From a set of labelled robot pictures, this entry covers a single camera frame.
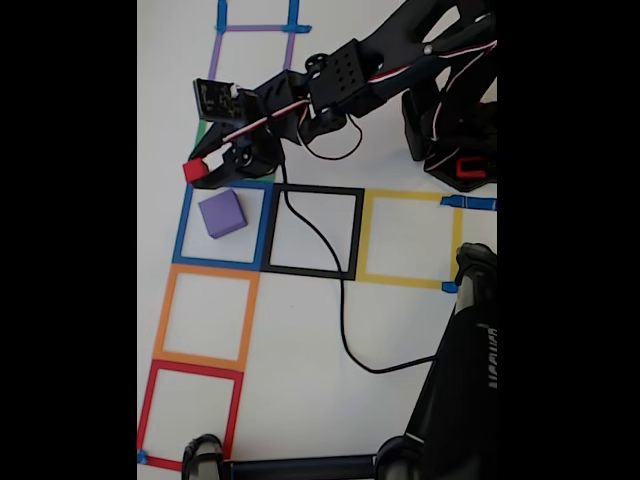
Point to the blue square frame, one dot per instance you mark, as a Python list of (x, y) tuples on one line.
[(181, 225)]

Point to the green square frame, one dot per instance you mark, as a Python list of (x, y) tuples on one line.
[(200, 132)]

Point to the yellow square frame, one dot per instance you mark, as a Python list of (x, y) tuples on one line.
[(400, 194)]

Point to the black tripod stand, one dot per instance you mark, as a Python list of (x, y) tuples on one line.
[(450, 400)]

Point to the purple square block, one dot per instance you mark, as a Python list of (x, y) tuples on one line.
[(222, 212)]

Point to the small blue tape piece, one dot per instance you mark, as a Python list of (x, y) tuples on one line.
[(142, 456), (449, 287)]

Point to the orange square frame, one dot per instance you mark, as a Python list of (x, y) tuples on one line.
[(162, 320)]

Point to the black square frame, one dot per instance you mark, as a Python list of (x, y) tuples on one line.
[(350, 235)]

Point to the red square frame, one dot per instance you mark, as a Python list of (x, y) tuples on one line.
[(146, 410)]

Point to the small red cube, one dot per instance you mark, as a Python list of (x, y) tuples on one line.
[(195, 170)]

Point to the long blue tape strip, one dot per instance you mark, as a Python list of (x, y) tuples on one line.
[(475, 203)]

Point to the purple square frame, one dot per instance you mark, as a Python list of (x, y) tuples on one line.
[(216, 55)]

